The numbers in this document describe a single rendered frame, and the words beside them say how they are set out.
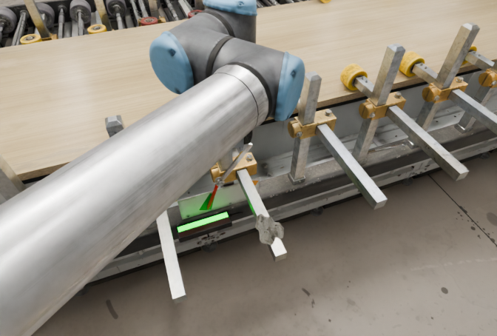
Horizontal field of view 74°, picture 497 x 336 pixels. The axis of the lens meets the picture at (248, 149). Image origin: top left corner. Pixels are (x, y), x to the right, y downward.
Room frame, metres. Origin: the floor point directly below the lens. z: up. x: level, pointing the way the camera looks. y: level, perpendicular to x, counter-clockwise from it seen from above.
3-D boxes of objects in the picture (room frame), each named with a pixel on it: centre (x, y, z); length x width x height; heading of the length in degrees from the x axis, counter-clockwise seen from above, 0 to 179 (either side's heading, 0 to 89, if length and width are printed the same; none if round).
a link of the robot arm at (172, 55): (0.47, 0.08, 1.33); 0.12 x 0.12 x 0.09; 58
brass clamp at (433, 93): (0.91, -0.66, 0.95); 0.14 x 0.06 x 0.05; 110
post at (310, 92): (0.73, -0.17, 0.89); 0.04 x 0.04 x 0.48; 20
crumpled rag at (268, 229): (0.44, -0.05, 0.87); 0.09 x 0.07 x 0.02; 20
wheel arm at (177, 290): (0.48, 0.23, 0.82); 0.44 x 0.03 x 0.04; 20
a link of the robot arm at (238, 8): (0.57, 0.03, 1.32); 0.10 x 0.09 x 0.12; 148
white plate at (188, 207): (0.61, 0.09, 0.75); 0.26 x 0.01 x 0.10; 110
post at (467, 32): (0.91, -0.64, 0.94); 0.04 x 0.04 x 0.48; 20
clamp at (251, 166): (0.65, 0.05, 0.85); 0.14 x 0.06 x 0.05; 110
